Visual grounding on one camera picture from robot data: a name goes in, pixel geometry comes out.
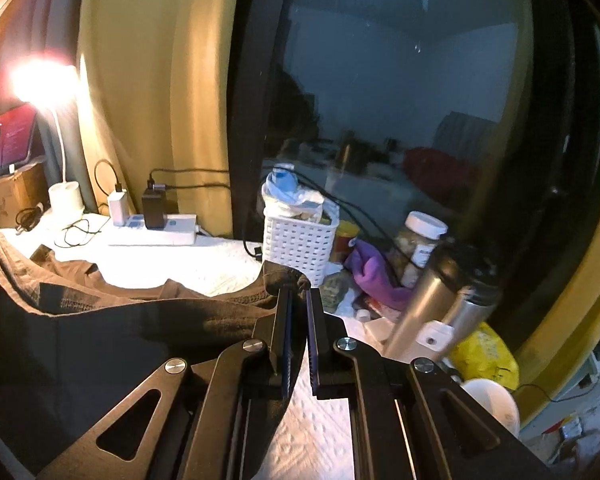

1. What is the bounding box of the yellow plastic bag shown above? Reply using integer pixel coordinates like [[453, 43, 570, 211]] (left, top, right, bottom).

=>
[[448, 322, 519, 391]]

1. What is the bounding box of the steel thermos bottle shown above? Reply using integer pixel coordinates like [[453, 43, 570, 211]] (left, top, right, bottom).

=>
[[382, 242, 501, 364]]

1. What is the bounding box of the black charger plug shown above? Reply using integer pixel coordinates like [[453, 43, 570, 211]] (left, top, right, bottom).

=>
[[142, 186, 166, 230]]

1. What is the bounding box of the tablet with red screen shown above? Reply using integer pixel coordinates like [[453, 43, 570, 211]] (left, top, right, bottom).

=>
[[0, 104, 43, 174]]

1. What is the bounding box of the white charger plug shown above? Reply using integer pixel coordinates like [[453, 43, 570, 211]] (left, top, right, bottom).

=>
[[107, 188, 129, 226]]

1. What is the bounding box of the clear jar white lid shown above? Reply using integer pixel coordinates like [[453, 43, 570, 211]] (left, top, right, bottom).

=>
[[389, 210, 448, 289]]

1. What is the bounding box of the purple cloth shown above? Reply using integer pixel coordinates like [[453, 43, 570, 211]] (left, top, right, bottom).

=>
[[344, 240, 412, 311]]

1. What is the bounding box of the brown t-shirt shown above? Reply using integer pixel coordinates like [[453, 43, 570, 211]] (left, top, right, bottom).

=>
[[0, 229, 309, 474]]

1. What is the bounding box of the coiled black cable bundle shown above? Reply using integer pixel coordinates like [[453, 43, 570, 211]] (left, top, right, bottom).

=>
[[14, 204, 45, 233]]

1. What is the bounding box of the cardboard box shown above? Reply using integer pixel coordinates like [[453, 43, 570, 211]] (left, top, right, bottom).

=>
[[0, 162, 48, 229]]

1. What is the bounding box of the white desk lamp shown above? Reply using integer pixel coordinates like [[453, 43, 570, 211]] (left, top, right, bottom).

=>
[[8, 55, 84, 228]]

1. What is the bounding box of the black charger cable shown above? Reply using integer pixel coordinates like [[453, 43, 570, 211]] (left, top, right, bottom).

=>
[[51, 158, 124, 250]]

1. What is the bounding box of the yellow curtain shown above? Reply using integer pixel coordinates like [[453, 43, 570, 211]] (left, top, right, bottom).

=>
[[76, 0, 236, 236]]

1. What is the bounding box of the white power strip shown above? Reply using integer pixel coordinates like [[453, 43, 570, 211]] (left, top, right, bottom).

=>
[[104, 214, 197, 247]]

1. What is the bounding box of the white plastic basket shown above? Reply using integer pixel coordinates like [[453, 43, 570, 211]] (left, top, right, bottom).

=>
[[261, 162, 340, 287]]

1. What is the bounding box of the white bear mug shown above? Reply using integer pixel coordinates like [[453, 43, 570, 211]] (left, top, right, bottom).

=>
[[462, 378, 520, 438]]

